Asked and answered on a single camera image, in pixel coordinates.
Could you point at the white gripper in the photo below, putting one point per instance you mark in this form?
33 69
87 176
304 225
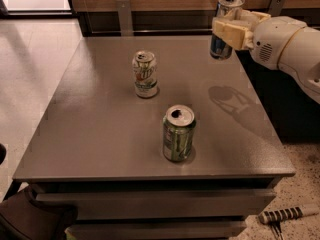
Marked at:
270 40

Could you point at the silver blue redbull can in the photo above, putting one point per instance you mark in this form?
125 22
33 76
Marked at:
229 9

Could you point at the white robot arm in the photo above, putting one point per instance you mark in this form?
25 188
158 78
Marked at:
301 60

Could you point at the white green 7up can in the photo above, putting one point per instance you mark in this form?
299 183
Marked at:
144 66

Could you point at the dark green soda can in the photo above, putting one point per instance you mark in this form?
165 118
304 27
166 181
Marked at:
179 125

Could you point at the upper grey drawer front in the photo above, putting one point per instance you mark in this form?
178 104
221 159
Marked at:
164 204

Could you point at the grey drawer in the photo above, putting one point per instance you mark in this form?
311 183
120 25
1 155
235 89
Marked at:
164 204
159 231

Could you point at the lower grey drawer front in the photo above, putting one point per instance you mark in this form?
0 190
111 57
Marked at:
159 231

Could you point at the dark brown chair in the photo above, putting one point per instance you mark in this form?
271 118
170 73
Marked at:
22 217

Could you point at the right metal wall bracket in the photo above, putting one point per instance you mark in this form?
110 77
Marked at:
275 7

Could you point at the metal wall bracket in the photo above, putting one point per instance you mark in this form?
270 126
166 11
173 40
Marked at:
125 17
275 7

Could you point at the left metal wall bracket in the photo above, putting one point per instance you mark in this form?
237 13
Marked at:
125 17

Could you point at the horizontal metal rail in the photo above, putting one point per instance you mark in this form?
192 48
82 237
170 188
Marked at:
149 32

